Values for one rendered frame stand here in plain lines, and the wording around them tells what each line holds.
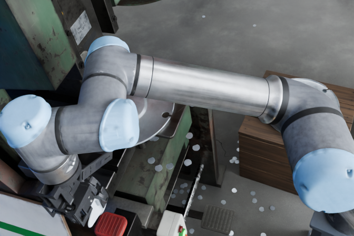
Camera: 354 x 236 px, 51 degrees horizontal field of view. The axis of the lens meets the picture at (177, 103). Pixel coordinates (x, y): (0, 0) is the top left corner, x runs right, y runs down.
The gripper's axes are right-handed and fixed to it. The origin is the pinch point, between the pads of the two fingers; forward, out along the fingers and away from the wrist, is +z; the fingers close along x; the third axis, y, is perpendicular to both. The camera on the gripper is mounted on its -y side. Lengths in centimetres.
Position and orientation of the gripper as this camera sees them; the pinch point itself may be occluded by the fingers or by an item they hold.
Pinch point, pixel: (98, 207)
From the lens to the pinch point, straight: 85.3
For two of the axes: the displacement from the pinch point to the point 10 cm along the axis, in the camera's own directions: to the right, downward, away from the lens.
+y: -3.2, 7.4, -5.9
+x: 9.4, 1.6, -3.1
